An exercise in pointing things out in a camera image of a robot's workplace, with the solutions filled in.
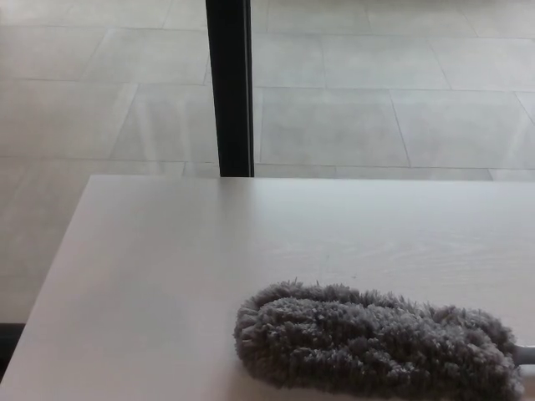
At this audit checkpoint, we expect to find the black vertical window frame post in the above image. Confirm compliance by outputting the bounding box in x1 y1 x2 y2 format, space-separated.
205 0 256 178

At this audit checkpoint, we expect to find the grey fluffy microfibre duster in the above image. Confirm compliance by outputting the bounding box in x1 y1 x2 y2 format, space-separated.
232 277 535 401

